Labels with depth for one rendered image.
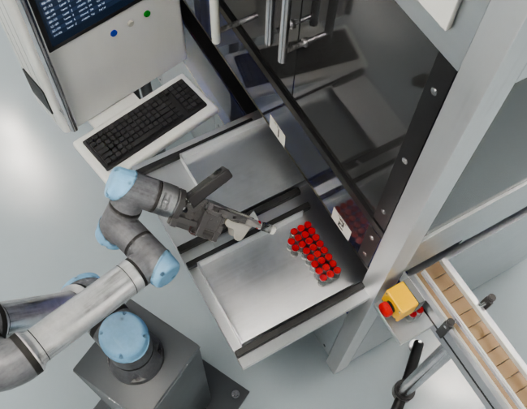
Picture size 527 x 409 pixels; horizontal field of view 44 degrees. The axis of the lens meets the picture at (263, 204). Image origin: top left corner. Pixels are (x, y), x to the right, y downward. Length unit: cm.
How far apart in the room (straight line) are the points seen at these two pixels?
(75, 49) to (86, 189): 116
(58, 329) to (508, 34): 97
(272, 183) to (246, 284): 33
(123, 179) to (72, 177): 167
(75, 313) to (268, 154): 88
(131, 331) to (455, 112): 96
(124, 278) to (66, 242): 154
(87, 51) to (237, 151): 53
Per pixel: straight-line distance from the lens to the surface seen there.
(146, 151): 212
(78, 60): 201
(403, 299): 168
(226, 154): 200
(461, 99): 107
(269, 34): 150
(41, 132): 324
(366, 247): 167
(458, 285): 181
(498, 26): 95
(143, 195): 142
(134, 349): 164
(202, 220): 146
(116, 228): 146
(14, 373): 136
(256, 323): 177
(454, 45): 104
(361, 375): 268
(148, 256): 142
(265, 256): 184
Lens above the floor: 258
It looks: 63 degrees down
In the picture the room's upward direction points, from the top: 3 degrees clockwise
